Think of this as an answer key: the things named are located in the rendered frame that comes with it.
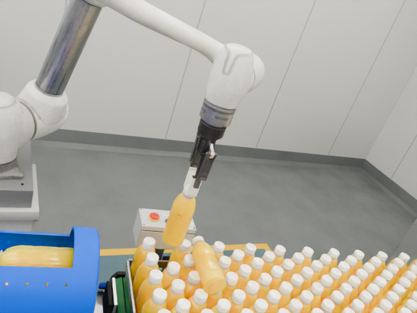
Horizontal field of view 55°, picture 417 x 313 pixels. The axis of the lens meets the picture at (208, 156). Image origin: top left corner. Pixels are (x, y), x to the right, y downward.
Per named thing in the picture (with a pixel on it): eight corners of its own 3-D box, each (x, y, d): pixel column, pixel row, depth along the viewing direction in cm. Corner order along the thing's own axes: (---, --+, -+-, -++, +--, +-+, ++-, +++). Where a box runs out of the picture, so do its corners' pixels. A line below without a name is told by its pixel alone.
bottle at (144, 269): (151, 308, 133) (165, 267, 125) (131, 312, 130) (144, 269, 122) (144, 292, 138) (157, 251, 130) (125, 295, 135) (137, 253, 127)
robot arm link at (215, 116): (209, 106, 103) (202, 127, 105) (241, 112, 106) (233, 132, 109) (200, 92, 110) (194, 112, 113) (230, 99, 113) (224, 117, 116)
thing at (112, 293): (98, 306, 124) (107, 277, 119) (107, 306, 125) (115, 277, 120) (100, 335, 116) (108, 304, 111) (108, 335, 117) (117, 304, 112)
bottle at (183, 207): (165, 229, 132) (182, 182, 124) (185, 238, 132) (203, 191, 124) (158, 241, 126) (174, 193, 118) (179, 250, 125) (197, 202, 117)
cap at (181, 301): (188, 303, 116) (190, 299, 115) (188, 315, 112) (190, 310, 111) (175, 301, 115) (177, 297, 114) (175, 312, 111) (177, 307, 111)
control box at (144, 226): (132, 229, 150) (138, 207, 145) (183, 232, 157) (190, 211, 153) (135, 248, 141) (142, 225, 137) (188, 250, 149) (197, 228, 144)
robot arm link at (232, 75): (233, 114, 102) (247, 104, 114) (254, 56, 96) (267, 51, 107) (195, 97, 105) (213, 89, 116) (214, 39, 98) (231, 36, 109)
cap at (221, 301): (219, 300, 120) (221, 295, 120) (231, 307, 120) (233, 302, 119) (214, 308, 117) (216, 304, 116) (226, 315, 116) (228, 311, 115)
